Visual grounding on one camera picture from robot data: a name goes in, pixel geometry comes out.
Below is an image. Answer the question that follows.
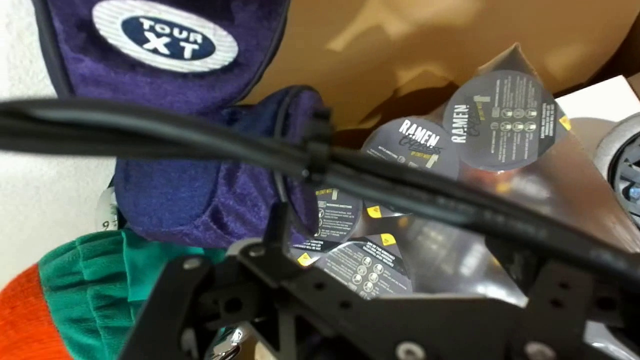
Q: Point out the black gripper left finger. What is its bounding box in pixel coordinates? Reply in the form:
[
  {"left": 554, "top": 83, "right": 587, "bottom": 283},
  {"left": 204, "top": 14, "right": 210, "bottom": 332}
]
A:
[{"left": 118, "top": 198, "right": 295, "bottom": 360}]

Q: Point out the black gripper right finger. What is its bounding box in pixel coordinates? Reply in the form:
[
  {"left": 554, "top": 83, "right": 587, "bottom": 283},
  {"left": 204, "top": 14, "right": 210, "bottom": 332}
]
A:
[{"left": 522, "top": 255, "right": 640, "bottom": 360}]

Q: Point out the purple golf headcover numbered three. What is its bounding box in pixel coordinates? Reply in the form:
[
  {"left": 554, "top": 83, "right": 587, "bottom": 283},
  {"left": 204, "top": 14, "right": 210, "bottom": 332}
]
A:
[{"left": 109, "top": 83, "right": 334, "bottom": 250}]

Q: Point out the green golf headcover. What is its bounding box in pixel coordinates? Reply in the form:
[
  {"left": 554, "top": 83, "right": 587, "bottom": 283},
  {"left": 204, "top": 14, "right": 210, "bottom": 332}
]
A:
[{"left": 35, "top": 227, "right": 231, "bottom": 360}]

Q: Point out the purple golf headcover oval logo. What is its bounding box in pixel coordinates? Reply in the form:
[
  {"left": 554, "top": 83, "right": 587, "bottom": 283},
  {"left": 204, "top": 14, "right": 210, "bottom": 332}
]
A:
[{"left": 30, "top": 0, "right": 293, "bottom": 118}]

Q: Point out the round white black package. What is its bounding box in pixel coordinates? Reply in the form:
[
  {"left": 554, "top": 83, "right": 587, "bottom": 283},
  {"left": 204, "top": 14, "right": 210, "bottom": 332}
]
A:
[{"left": 589, "top": 110, "right": 640, "bottom": 231}]

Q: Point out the orange ramen cup multipack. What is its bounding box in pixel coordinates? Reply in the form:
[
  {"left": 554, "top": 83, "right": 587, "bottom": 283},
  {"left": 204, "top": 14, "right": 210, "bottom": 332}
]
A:
[{"left": 285, "top": 42, "right": 640, "bottom": 312}]

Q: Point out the brown cardboard box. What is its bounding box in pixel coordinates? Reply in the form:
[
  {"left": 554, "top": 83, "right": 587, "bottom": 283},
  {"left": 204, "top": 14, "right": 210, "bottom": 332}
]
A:
[{"left": 242, "top": 0, "right": 640, "bottom": 132}]

